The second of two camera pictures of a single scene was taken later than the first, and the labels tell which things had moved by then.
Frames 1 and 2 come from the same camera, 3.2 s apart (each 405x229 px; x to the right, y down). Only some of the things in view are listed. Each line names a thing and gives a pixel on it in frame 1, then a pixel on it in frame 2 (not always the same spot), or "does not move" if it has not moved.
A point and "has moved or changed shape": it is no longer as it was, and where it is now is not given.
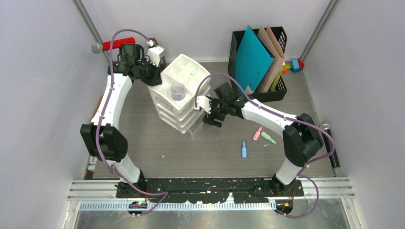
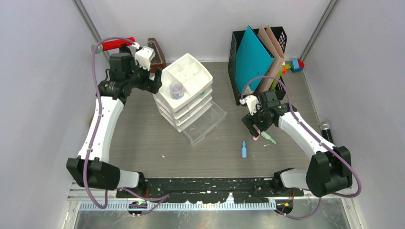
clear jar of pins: (178, 91) does not move
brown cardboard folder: (268, 40) does not move
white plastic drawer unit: (182, 115) has moved or changed shape
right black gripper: (208, 119) → (249, 120)
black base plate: (209, 190) does not move
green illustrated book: (287, 66) does not move
